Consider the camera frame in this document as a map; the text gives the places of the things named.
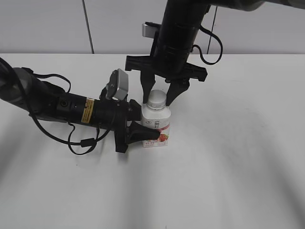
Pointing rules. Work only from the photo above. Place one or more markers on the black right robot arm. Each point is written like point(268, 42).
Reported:
point(173, 41)

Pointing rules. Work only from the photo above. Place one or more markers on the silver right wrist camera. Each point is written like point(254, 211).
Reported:
point(149, 29)

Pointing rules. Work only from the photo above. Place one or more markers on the white round bottle cap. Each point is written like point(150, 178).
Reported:
point(156, 100)

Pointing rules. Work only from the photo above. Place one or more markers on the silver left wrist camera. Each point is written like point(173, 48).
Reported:
point(118, 85)

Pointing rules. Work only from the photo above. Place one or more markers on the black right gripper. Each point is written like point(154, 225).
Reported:
point(163, 67)

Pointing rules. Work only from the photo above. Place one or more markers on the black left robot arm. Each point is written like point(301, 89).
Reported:
point(45, 101)

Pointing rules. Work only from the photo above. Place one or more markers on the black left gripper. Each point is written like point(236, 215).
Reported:
point(122, 118)

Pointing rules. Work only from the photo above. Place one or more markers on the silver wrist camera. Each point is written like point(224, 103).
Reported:
point(118, 85)
point(149, 29)

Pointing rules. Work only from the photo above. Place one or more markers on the white yili changqing yogurt bottle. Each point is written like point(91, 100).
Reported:
point(158, 120)

